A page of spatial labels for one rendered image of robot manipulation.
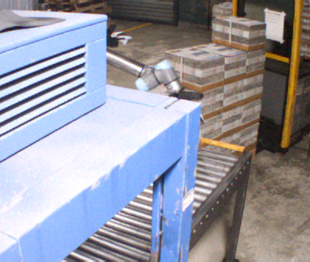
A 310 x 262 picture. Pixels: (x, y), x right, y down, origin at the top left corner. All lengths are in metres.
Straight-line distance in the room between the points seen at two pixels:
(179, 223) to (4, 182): 0.52
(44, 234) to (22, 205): 0.06
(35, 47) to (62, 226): 0.32
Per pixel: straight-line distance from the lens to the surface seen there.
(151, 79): 2.23
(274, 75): 4.46
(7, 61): 0.76
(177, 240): 1.16
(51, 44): 0.84
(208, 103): 3.48
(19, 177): 0.75
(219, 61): 3.47
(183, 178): 1.06
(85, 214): 0.72
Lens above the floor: 1.90
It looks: 23 degrees down
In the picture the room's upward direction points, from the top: 1 degrees clockwise
